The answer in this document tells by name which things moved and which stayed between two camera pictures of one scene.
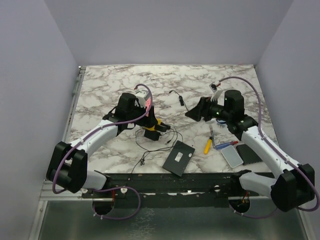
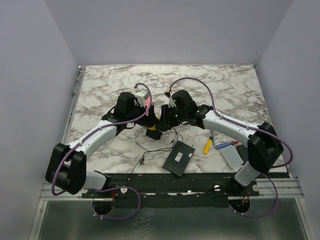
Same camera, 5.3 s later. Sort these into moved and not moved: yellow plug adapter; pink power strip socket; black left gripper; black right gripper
Moved: black right gripper
Not moved: pink power strip socket; black left gripper; yellow plug adapter
